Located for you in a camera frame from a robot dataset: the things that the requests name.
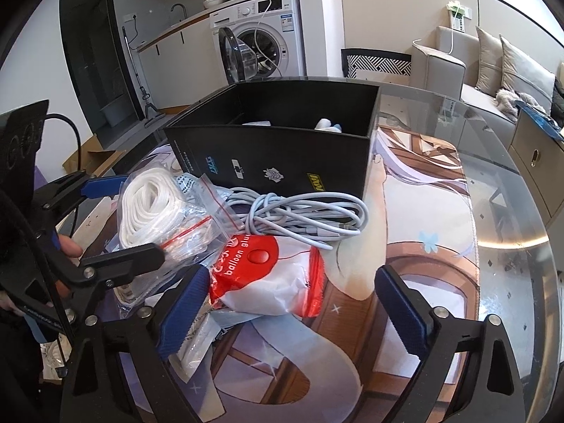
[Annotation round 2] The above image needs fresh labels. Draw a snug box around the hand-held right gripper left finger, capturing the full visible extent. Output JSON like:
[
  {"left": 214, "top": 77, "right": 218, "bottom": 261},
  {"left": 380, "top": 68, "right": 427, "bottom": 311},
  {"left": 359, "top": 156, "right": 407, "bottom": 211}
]
[{"left": 59, "top": 265, "right": 211, "bottom": 423}]

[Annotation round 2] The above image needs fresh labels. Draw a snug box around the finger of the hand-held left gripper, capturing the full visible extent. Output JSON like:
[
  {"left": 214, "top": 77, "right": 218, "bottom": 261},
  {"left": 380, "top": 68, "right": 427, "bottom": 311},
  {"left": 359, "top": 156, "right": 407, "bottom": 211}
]
[
  {"left": 62, "top": 243, "right": 166, "bottom": 294},
  {"left": 34, "top": 171, "right": 130, "bottom": 220}
]

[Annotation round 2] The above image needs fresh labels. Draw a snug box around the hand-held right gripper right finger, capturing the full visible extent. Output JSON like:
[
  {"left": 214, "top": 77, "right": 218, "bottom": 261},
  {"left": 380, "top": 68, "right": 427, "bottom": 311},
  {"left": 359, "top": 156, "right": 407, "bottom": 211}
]
[{"left": 374, "top": 264, "right": 527, "bottom": 423}]

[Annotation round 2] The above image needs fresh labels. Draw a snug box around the zip bag with white ribbon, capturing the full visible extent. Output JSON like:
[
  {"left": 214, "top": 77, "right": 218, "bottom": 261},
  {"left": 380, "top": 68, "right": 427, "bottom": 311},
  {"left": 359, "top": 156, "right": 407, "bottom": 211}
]
[{"left": 118, "top": 166, "right": 241, "bottom": 274}]

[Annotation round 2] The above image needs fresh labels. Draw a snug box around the red white glue packet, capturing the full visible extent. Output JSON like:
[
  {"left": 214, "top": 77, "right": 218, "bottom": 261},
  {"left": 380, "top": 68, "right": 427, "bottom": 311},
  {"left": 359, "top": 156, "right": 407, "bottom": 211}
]
[{"left": 207, "top": 233, "right": 329, "bottom": 318}]

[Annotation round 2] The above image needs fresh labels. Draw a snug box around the white cable bundle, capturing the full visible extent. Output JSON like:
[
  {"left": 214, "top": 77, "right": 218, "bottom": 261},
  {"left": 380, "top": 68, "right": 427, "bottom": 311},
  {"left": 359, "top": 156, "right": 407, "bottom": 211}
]
[{"left": 227, "top": 186, "right": 370, "bottom": 252}]

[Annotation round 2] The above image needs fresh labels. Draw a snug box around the black cardboard box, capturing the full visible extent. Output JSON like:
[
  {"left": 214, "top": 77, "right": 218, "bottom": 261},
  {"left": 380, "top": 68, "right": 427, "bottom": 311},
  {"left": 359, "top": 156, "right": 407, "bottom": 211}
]
[{"left": 163, "top": 80, "right": 380, "bottom": 201}]

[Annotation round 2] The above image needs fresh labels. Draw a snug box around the person's left hand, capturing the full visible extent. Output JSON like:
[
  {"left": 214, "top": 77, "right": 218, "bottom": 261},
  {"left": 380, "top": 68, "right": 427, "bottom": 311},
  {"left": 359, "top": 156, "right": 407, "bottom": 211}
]
[{"left": 56, "top": 234, "right": 84, "bottom": 260}]

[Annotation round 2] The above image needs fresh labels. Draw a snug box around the brown cardboard box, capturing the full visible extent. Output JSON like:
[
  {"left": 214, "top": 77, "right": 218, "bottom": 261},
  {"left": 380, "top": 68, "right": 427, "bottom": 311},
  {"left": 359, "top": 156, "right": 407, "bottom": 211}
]
[{"left": 62, "top": 134, "right": 128, "bottom": 181}]

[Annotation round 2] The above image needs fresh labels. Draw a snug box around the grey bin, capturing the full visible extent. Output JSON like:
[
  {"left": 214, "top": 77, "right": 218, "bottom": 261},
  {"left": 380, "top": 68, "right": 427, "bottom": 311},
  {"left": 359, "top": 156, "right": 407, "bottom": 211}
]
[{"left": 100, "top": 99, "right": 126, "bottom": 126}]

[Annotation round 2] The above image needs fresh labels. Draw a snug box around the flat mop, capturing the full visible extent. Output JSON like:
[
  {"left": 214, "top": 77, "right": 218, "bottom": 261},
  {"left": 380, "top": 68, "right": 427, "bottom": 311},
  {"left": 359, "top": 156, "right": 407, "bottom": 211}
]
[{"left": 122, "top": 26, "right": 166, "bottom": 119}]

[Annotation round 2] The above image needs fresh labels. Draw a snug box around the printed desk mat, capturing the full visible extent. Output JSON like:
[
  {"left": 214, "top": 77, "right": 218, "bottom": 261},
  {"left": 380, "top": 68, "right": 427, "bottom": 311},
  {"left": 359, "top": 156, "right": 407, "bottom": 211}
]
[{"left": 70, "top": 99, "right": 481, "bottom": 423}]

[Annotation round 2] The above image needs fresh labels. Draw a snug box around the dark glass door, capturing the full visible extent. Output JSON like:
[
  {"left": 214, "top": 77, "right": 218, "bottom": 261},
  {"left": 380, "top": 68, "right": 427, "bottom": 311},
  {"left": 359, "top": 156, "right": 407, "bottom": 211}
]
[{"left": 59, "top": 0, "right": 146, "bottom": 124}]

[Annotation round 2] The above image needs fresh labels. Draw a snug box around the kitchen counter cabinet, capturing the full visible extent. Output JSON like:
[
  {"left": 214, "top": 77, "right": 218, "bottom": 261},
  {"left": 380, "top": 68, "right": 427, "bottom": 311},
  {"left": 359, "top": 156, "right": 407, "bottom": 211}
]
[{"left": 136, "top": 4, "right": 216, "bottom": 115}]

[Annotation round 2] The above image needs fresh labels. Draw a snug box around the beige drawer cabinet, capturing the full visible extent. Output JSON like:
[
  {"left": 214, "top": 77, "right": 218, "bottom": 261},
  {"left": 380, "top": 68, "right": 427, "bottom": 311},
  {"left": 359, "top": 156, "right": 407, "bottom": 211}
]
[{"left": 507, "top": 101, "right": 564, "bottom": 230}]

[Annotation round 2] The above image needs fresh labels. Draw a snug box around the beige sofa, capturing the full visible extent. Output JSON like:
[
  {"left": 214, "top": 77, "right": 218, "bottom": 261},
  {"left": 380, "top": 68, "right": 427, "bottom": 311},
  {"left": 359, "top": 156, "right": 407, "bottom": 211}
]
[{"left": 412, "top": 26, "right": 564, "bottom": 142}]

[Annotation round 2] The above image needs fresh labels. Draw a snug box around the white washing machine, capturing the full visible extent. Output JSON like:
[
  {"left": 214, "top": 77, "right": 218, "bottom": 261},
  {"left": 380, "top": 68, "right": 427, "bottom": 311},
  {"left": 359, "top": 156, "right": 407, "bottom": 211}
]
[{"left": 210, "top": 0, "right": 308, "bottom": 84}]

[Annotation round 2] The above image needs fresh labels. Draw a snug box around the grey fluffy cloth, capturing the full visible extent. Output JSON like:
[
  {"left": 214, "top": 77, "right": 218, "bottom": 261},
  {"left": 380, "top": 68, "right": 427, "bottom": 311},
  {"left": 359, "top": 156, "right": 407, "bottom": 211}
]
[{"left": 493, "top": 88, "right": 536, "bottom": 119}]

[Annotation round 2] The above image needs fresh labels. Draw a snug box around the blue plastic packet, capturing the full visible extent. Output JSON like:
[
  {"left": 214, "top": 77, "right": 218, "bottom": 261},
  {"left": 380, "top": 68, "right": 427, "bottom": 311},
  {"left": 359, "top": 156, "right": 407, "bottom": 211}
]
[{"left": 515, "top": 100, "right": 564, "bottom": 133}]

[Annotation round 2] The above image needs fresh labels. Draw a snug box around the black white patterned chair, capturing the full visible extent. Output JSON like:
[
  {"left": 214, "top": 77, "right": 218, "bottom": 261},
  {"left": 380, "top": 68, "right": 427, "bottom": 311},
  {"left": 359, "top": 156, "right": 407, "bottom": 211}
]
[{"left": 341, "top": 48, "right": 412, "bottom": 82}]

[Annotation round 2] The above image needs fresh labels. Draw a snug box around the grey cushion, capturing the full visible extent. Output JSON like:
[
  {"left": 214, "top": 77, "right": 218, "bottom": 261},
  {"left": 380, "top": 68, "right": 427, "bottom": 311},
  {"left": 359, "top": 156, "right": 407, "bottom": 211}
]
[
  {"left": 475, "top": 26, "right": 507, "bottom": 95},
  {"left": 500, "top": 34, "right": 557, "bottom": 102}
]

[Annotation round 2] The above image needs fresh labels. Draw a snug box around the black jacket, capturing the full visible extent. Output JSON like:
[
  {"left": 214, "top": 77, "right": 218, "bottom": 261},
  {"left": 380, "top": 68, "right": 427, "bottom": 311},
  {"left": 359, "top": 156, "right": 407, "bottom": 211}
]
[{"left": 553, "top": 77, "right": 564, "bottom": 128}]

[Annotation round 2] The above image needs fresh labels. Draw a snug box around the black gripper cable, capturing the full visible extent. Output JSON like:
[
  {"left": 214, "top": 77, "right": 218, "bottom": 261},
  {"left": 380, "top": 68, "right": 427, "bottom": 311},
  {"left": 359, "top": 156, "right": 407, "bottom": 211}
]
[{"left": 42, "top": 114, "right": 82, "bottom": 234}]

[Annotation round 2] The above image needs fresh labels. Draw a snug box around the wall socket with charger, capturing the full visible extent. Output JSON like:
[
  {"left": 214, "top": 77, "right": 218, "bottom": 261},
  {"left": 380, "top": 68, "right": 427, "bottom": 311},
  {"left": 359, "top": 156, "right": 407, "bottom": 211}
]
[{"left": 445, "top": 0, "right": 470, "bottom": 31}]

